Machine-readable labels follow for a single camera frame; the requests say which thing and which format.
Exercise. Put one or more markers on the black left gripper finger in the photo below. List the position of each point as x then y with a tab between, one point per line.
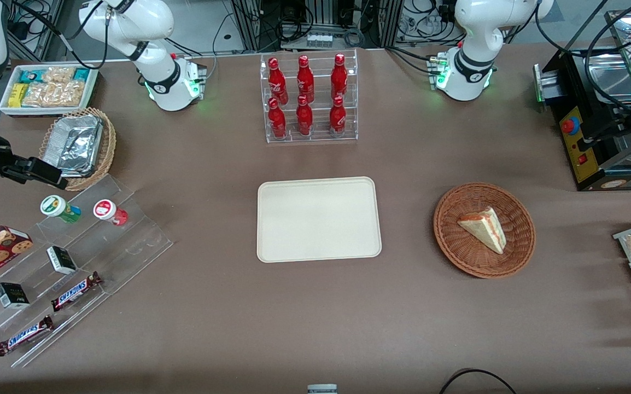
602	143
600	130

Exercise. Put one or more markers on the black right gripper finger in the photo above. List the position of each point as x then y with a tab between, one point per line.
42	166
36	179

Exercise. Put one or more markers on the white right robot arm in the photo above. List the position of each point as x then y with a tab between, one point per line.
157	65

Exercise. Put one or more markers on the silver foil tray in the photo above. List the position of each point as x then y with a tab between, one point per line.
72	145

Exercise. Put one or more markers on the red gum bottle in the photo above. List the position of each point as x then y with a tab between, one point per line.
109	212

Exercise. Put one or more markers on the beige plastic tray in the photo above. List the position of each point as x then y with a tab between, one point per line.
318	219

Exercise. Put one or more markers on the black machine with yellow panel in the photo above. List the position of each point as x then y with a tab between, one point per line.
594	164

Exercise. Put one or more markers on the red emergency stop button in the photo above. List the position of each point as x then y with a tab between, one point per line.
570	126

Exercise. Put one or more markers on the yellow snack packet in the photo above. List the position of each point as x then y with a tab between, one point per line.
17	94

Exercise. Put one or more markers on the wicker basket with foil trays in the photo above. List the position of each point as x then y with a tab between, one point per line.
109	145

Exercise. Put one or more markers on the clear bag of cookies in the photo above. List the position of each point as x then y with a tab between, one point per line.
56	94
59	73

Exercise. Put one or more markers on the small black box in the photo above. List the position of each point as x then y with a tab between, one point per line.
62	260
12	295

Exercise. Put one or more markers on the teal snack packet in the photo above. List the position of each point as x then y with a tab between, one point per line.
30	76
81	74

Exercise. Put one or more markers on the white rectangular snack bin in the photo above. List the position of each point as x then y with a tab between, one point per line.
92	90

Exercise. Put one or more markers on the clear acrylic stepped shelf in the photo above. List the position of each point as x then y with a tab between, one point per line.
129	246

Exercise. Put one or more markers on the Snickers bar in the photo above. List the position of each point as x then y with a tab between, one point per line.
24	335
75	291

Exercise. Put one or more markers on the wrapped triangle sandwich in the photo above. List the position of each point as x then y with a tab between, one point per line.
485	227

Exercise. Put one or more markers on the round brown wicker basket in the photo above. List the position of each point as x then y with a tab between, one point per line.
457	241

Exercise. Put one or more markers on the red cola bottle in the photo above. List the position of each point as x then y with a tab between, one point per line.
338	116
277	79
276	119
305	76
304	117
339	75

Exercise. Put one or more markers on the clear acrylic bottle rack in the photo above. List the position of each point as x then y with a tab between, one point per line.
315	134

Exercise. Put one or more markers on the white power strip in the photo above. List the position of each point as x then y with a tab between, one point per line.
319	40

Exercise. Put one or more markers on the grey white device edge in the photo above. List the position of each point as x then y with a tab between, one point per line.
322	389

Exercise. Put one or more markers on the aluminium frame rail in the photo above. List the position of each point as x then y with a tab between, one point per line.
36	33

